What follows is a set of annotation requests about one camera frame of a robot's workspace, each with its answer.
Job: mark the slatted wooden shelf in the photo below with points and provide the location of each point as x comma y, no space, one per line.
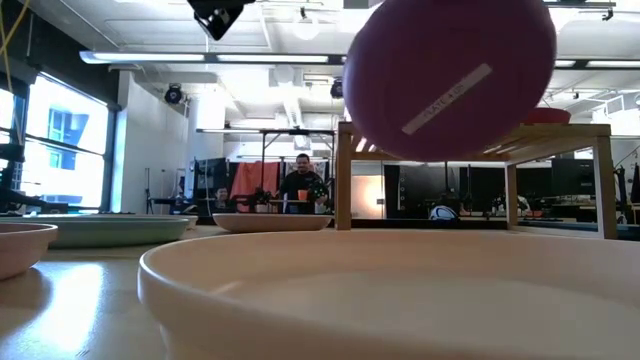
344,190

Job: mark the pale grey plate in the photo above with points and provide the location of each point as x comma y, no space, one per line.
192,220

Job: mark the black ceiling spotlight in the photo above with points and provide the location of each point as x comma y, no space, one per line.
173,94
337,89

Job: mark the teal plate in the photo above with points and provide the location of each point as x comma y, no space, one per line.
110,232

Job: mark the black metal workbench frame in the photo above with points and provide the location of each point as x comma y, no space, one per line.
263,150

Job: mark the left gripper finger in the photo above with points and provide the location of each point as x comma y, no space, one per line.
216,20

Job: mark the pink plate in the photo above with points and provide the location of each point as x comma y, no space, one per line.
272,223

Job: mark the magenta plate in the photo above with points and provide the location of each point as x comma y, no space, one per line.
547,116

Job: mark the person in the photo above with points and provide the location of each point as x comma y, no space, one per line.
221,195
300,182

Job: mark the cream peach plate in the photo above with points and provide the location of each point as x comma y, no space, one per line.
350,310

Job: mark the black aluminium table frame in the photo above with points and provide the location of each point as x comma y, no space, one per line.
425,224

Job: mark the orange cloth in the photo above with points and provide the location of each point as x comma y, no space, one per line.
250,177

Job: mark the long ceiling light bar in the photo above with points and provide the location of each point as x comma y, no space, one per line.
150,57

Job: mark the orange cup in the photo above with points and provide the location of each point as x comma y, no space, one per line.
303,195

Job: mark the purple plate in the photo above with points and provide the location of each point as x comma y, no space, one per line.
400,50

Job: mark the large bright window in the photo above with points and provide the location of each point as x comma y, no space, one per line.
65,150

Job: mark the black computer monitor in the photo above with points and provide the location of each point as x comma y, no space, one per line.
572,177

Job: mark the brown plate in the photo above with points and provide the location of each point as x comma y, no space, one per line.
20,250

